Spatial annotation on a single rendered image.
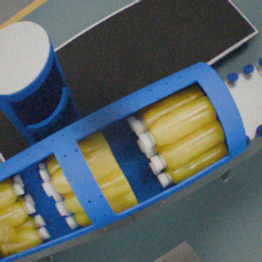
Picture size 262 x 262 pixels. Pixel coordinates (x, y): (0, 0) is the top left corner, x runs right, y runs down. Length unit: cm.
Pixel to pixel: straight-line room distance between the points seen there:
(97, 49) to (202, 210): 91
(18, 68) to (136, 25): 111
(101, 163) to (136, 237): 120
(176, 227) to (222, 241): 27
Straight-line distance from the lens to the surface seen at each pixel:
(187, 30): 267
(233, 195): 260
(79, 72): 259
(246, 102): 173
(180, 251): 154
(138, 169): 162
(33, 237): 151
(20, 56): 170
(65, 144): 139
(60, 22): 291
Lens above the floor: 255
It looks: 75 degrees down
